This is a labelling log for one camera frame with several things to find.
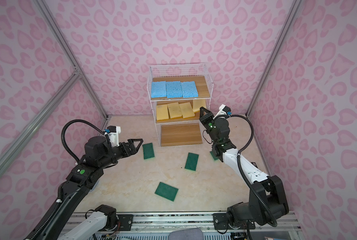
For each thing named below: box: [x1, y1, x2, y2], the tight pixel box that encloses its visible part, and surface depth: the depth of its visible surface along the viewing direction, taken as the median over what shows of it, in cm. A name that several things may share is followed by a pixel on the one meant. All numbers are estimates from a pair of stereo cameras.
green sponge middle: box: [184, 152, 199, 172], surface depth 95 cm
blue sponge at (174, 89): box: [165, 81, 183, 99], surface depth 75 cm
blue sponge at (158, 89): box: [151, 81, 167, 98], surface depth 75 cm
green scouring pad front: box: [154, 182, 179, 202], surface depth 84 cm
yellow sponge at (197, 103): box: [192, 99, 207, 113], surface depth 80 cm
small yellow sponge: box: [156, 104, 169, 121], surface depth 88 cm
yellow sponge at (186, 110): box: [178, 102, 195, 119], surface depth 90 cm
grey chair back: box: [167, 228, 204, 240], surface depth 69 cm
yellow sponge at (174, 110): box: [167, 102, 182, 119], surface depth 88 cm
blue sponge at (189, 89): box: [180, 81, 199, 98], surface depth 75 cm
